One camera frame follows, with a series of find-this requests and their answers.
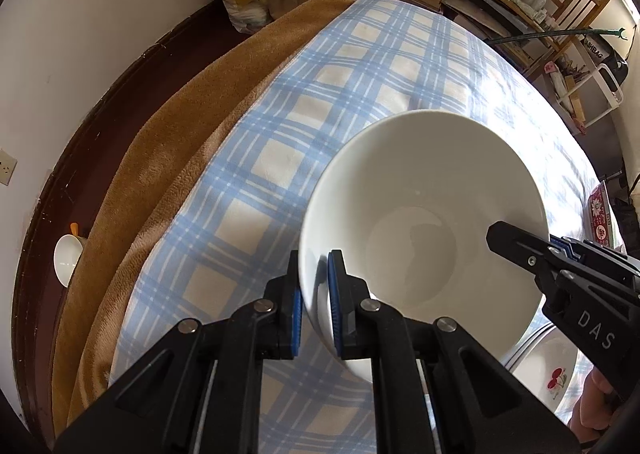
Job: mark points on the deep cherry print plate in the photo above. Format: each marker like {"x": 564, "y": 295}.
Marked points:
{"x": 535, "y": 374}

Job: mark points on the white cup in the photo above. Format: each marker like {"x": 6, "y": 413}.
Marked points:
{"x": 67, "y": 259}

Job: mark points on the black bag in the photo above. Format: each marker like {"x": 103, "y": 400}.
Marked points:
{"x": 617, "y": 71}

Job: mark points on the blue plaid cloth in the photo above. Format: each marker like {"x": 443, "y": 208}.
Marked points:
{"x": 300, "y": 84}

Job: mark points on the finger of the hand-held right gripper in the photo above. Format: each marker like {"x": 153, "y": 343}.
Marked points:
{"x": 520, "y": 246}
{"x": 600, "y": 259}

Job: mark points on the green pole with hook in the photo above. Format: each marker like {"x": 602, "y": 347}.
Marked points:
{"x": 550, "y": 34}

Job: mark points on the dark wooden bed frame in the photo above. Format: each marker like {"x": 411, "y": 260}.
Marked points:
{"x": 45, "y": 194}

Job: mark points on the orange spoon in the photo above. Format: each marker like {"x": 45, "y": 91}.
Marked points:
{"x": 74, "y": 229}

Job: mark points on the large cherry print plate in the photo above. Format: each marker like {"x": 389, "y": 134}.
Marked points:
{"x": 524, "y": 345}

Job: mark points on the white rolling cart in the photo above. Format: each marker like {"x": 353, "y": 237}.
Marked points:
{"x": 612, "y": 106}

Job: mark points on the tan fleece blanket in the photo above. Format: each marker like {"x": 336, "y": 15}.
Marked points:
{"x": 165, "y": 159}

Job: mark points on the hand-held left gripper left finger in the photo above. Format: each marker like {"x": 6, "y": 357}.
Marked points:
{"x": 296, "y": 304}

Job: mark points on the person's right hand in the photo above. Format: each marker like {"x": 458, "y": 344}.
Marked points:
{"x": 592, "y": 404}

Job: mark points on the white wall socket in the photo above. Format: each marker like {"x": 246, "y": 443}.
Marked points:
{"x": 6, "y": 166}

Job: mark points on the white bowl with orange print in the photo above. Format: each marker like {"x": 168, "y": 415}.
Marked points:
{"x": 425, "y": 174}

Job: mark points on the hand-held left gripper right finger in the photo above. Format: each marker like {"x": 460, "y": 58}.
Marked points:
{"x": 334, "y": 304}

